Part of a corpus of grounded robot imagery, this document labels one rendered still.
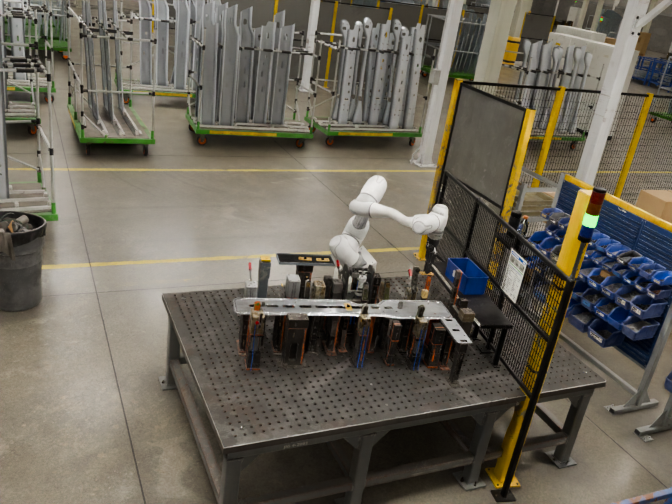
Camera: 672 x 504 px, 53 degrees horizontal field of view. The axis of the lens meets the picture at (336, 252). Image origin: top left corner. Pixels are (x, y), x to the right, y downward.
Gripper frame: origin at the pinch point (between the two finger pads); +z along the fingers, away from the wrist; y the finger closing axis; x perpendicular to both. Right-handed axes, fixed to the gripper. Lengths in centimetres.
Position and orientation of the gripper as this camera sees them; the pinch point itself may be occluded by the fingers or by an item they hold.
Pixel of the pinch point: (427, 267)
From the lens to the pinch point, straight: 420.5
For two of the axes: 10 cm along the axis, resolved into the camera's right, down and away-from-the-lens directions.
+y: 2.2, 4.2, -8.8
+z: -1.4, 9.0, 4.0
